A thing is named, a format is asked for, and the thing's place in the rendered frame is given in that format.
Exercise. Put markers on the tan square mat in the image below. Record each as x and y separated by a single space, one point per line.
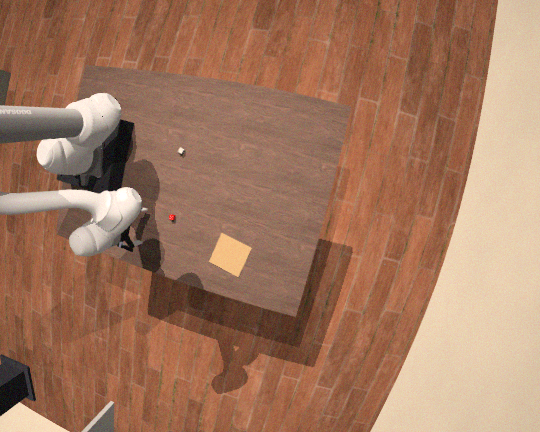
230 254

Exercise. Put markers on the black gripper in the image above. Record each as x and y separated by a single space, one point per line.
125 237

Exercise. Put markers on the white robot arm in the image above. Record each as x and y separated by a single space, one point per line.
87 123

